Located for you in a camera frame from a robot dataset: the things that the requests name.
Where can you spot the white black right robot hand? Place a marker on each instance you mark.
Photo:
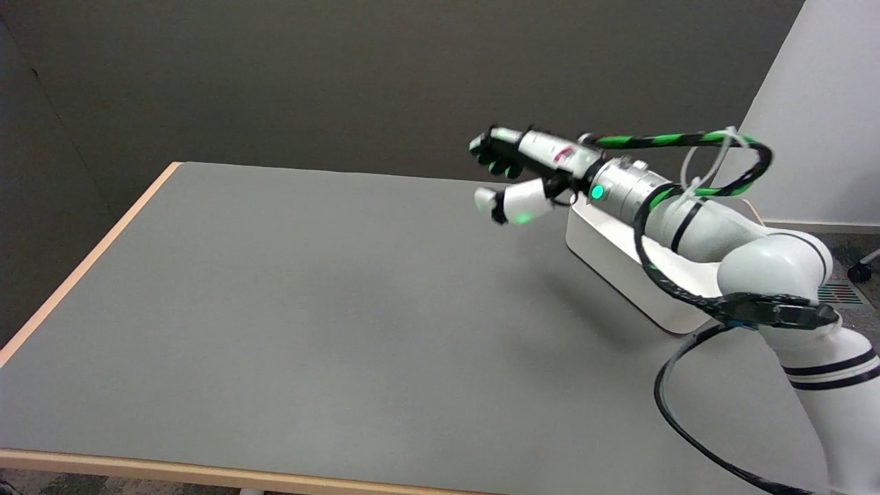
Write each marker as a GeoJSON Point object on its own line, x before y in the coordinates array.
{"type": "Point", "coordinates": [543, 155]}

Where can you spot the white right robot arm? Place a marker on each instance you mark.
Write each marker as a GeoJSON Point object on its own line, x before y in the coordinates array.
{"type": "Point", "coordinates": [770, 258]}

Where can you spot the white plastic bin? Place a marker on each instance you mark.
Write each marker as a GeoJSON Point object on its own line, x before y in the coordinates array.
{"type": "Point", "coordinates": [619, 258]}

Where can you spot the floor vent grille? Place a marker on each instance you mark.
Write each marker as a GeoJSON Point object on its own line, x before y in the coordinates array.
{"type": "Point", "coordinates": [842, 294]}

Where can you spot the black chair caster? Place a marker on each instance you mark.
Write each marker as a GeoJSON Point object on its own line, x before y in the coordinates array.
{"type": "Point", "coordinates": [859, 272]}

